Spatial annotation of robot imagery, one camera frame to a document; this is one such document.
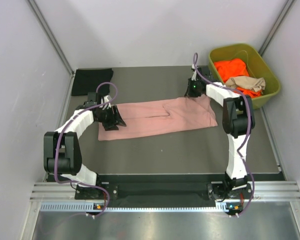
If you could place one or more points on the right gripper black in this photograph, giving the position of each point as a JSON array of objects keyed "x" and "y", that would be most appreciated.
[{"x": 189, "y": 93}]

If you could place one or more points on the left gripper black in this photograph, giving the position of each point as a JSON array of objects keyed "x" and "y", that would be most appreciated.
[{"x": 115, "y": 119}]

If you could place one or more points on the pink t shirt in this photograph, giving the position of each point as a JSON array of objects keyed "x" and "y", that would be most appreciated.
[{"x": 144, "y": 119}]

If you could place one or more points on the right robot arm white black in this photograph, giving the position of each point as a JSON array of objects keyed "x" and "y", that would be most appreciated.
[{"x": 237, "y": 122}]

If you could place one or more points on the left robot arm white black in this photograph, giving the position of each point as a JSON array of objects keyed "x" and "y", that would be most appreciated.
[{"x": 61, "y": 148}]

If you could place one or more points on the orange t shirt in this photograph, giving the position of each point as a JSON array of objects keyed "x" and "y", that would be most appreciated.
[{"x": 234, "y": 68}]

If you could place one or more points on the folded black t shirt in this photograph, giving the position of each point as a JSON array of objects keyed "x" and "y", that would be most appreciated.
[{"x": 87, "y": 80}]

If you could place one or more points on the beige t shirt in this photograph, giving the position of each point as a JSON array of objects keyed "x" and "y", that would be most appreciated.
[{"x": 247, "y": 83}]

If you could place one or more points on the olive green plastic bin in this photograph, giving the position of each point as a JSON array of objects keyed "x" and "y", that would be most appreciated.
[{"x": 255, "y": 66}]

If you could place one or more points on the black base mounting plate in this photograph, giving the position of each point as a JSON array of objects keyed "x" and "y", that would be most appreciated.
[{"x": 177, "y": 190}]

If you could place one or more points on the grey slotted cable duct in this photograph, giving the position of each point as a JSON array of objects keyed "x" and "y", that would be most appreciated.
[{"x": 92, "y": 207}]

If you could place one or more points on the right aluminium corner post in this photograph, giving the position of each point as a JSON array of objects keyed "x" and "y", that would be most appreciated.
[{"x": 288, "y": 5}]

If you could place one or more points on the aluminium corner post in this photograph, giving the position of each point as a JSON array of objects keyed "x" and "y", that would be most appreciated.
[
  {"x": 288, "y": 5},
  {"x": 49, "y": 33}
]

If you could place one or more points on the left aluminium corner post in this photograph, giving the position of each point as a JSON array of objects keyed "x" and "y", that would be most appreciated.
[{"x": 49, "y": 33}]

